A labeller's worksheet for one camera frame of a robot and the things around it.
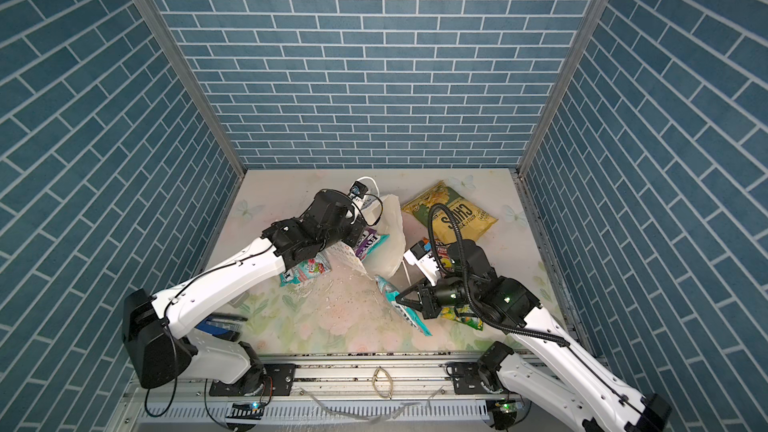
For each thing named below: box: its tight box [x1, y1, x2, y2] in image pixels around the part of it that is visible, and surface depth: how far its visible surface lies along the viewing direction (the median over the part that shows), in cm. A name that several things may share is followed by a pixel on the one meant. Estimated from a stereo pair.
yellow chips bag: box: [402, 180, 498, 245], surface depth 101 cm
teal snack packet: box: [374, 275, 433, 337], surface depth 67 cm
